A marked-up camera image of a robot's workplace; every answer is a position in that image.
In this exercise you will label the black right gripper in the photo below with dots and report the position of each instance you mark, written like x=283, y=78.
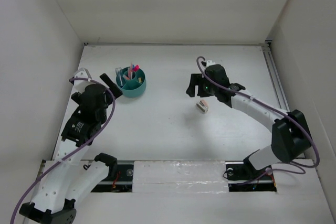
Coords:
x=195, y=80

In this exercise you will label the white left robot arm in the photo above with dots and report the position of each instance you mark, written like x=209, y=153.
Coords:
x=60, y=193

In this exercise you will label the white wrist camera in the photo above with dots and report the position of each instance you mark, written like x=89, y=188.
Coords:
x=208, y=63
x=80, y=80

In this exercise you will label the thin pink pen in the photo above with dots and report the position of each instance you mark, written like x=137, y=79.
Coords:
x=130, y=72

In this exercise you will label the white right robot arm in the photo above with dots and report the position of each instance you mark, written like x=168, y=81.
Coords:
x=290, y=135

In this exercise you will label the teal round desk organizer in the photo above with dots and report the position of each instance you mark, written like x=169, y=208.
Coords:
x=133, y=88

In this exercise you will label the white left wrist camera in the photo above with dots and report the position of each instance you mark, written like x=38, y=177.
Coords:
x=80, y=80

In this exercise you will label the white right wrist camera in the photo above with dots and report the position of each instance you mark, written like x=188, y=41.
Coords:
x=208, y=63

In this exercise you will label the aluminium side rail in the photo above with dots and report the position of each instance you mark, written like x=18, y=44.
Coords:
x=278, y=89

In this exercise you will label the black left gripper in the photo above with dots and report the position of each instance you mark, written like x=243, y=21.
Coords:
x=117, y=93

